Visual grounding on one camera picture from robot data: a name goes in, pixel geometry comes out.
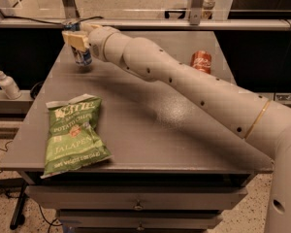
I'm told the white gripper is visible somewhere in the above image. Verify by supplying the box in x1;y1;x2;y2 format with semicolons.
62;22;120;62

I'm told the blue silver redbull can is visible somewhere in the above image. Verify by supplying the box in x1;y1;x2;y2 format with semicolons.
63;20;94;67

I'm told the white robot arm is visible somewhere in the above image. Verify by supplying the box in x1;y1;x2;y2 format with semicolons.
62;23;291;233

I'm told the red cola can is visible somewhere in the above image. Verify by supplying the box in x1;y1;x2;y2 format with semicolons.
190;50;211;74

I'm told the white pump bottle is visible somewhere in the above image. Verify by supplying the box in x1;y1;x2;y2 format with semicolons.
0;70;21;100

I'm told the green jalapeno chips bag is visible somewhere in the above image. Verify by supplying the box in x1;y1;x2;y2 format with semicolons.
41;94;112;179

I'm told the grey drawer cabinet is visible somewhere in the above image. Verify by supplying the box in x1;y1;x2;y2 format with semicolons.
0;30;275;233

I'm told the lower drawer knob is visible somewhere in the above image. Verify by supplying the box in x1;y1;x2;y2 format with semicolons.
136;223;145;232

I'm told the grey metal post left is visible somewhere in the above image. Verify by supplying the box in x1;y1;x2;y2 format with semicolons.
62;0;80;22

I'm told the grey metal post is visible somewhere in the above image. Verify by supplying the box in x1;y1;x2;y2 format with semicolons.
188;0;204;25
62;0;80;22

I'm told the black cable on ledge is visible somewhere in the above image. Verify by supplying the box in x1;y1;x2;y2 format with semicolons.
0;0;105;26

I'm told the grey metal post right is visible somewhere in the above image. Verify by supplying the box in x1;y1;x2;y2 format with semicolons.
188;0;204;25

